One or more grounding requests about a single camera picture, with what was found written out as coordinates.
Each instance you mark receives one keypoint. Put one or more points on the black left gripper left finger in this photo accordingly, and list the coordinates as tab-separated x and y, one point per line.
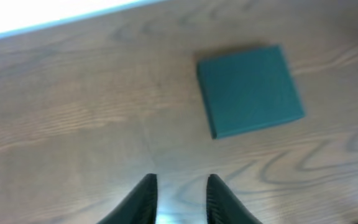
139	206

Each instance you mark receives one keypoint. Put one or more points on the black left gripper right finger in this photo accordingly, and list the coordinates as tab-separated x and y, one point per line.
223	207

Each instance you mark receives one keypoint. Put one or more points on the black gift box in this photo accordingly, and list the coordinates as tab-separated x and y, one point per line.
248	91

